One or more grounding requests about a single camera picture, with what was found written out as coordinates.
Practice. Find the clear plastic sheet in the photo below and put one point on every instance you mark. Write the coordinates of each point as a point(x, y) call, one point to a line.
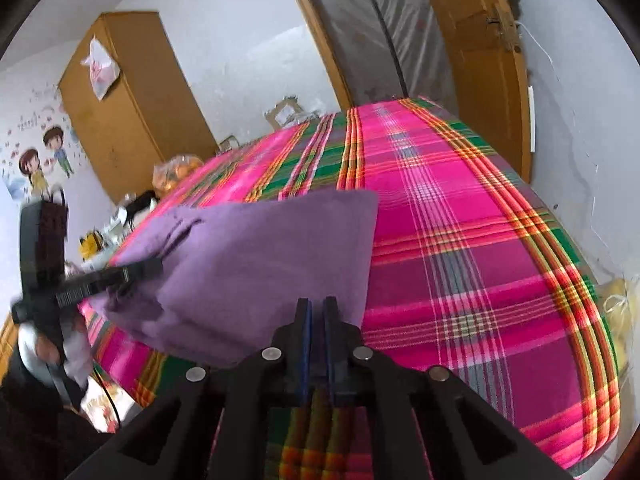
point(380, 30)

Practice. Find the wooden door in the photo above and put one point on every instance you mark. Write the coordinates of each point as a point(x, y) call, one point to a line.
point(475, 85)

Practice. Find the wooden headboard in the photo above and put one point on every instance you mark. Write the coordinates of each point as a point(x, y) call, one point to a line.
point(6, 345)

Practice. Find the pale yellow plastic bag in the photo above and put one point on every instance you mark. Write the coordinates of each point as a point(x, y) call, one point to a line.
point(625, 320)

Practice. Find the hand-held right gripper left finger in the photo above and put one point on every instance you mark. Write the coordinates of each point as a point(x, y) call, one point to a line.
point(306, 350)

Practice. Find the brown cardboard box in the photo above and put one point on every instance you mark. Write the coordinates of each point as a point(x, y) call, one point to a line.
point(290, 112)

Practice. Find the pink plaid blanket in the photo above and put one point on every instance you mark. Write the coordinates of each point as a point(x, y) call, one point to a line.
point(475, 260)

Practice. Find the person's dark clothing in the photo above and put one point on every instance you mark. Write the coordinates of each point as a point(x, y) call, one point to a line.
point(40, 440)

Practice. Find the purple fleece pants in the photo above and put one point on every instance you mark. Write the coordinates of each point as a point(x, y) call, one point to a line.
point(250, 270)

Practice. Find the cartoon wall sticker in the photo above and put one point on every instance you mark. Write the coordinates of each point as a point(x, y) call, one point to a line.
point(32, 170)

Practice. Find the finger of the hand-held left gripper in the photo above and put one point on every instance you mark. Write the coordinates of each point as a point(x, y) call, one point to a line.
point(140, 270)

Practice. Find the black cloth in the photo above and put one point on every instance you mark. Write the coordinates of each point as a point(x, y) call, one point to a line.
point(142, 205)

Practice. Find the bag of oranges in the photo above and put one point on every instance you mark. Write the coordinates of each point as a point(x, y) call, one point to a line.
point(177, 175)

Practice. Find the wooden door frame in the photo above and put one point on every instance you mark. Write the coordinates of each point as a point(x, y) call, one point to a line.
point(320, 35)

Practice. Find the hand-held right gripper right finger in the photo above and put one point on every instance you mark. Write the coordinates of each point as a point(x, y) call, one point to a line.
point(330, 355)

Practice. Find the white pink plastic bag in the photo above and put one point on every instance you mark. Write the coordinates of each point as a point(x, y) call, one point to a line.
point(102, 67)

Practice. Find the white box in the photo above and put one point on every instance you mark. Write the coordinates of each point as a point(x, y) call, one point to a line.
point(229, 144)

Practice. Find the person's left hand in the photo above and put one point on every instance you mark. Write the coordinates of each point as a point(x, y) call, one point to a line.
point(77, 355)

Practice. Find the wooden wardrobe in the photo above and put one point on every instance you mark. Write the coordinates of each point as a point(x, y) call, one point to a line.
point(140, 110)

